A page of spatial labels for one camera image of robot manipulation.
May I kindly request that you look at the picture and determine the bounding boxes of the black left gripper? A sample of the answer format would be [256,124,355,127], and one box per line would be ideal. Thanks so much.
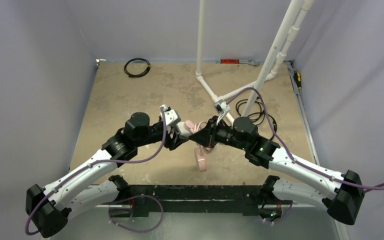
[135,122,188,149]

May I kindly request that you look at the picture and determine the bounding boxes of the white cube power socket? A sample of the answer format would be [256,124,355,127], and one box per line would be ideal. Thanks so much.
[176,120,194,139]

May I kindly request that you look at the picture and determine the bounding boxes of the pink round socket with cord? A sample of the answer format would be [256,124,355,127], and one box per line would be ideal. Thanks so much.
[183,119,214,173]

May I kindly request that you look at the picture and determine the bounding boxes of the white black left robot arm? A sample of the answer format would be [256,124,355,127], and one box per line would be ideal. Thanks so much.
[24,108,192,238]

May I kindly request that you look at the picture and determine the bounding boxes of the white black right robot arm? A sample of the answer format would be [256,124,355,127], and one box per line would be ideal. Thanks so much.
[189,116,365,226]

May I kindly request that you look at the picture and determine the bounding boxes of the yellow black screwdriver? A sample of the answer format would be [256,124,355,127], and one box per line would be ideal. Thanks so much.
[293,71,302,90]

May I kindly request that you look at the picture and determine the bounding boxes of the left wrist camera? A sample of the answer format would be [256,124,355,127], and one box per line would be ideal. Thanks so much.
[159,104,181,133]

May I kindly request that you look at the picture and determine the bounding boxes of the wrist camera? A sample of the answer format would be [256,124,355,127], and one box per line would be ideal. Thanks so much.
[214,99,231,125]
[159,104,181,133]

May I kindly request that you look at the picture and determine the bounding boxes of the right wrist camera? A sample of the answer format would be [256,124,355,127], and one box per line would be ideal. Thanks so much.
[214,99,231,125]

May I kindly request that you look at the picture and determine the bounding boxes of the large black coiled cable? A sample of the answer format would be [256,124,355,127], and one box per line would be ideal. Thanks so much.
[235,98,278,140]

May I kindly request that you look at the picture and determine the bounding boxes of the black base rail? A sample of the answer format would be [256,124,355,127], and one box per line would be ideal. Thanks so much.
[97,174,294,218]

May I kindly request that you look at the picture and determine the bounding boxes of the small black coiled cable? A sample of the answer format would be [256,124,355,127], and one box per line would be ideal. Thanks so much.
[123,57,151,79]

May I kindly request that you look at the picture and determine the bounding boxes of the red handled adjustable wrench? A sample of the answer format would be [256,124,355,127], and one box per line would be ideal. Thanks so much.
[216,58,260,67]

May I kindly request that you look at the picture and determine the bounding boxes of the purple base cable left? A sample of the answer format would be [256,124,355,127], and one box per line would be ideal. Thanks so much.
[108,194,164,233]

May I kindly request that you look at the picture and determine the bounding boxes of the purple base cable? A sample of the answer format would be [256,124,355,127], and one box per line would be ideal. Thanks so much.
[260,200,296,226]
[108,194,164,233]

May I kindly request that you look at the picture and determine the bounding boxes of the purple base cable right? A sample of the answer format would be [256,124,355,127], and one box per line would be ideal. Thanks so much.
[260,200,296,226]

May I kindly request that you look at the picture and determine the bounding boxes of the white PVC pipe frame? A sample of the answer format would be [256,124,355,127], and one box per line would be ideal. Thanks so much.
[195,0,315,125]

